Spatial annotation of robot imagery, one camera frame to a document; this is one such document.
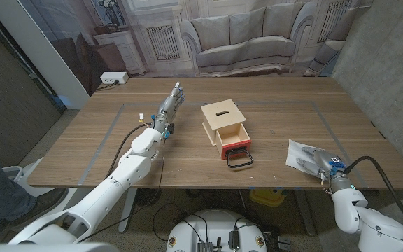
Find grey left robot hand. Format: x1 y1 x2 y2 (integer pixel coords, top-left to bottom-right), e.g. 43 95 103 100
150 82 185 138

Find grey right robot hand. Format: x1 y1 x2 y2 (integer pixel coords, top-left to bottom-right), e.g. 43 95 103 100
295 146 355 193

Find white paper towel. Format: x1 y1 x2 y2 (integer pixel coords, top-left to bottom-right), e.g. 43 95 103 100
285 139 328 176

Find wooden box with slot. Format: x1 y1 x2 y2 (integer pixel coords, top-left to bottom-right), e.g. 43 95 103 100
200 99 248 147

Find red-fronted drawer with black handle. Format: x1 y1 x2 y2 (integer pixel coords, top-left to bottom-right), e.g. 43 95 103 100
215 122 255 169

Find grey tape outline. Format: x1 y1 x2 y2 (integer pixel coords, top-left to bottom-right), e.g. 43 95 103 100
77 101 369 186

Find white table leg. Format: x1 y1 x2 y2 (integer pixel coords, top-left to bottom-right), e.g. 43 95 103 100
118 188 138 234
294 188 316 237

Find white power strip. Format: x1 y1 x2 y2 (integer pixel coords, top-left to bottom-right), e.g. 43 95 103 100
99 71 129 85

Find yellow object under table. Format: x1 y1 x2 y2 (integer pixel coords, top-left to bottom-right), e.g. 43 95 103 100
249 188 287 207

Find black round fan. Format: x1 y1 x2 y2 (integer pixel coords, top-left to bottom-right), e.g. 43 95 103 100
134 188 162 207

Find printed living room backdrop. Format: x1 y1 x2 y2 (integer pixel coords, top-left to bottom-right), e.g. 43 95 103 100
17 0 374 96

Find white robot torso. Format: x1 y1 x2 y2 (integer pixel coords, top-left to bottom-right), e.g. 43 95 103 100
166 209 268 252

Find white pillar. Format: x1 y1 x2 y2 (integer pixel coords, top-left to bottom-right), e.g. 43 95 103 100
0 0 91 110

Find dark shoe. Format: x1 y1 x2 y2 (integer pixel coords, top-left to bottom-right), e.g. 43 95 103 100
0 187 70 235

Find white plastic base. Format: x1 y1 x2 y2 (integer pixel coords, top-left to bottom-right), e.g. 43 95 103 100
1 157 80 199

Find white connector with yellow wires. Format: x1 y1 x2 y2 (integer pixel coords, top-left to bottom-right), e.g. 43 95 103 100
137 113 153 127

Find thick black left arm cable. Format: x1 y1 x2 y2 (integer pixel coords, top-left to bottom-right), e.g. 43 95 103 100
105 122 153 179

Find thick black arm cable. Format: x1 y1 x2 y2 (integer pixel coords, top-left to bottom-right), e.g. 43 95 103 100
343 155 403 241
105 122 153 179

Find black power strip cable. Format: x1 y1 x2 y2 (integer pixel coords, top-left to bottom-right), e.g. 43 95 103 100
96 79 120 91

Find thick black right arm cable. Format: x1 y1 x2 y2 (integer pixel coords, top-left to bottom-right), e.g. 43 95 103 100
343 155 403 241

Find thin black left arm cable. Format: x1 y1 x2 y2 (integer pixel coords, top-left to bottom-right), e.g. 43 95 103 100
78 138 167 243

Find black floor cable loop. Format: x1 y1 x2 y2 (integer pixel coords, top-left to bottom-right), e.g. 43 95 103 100
151 202 210 243

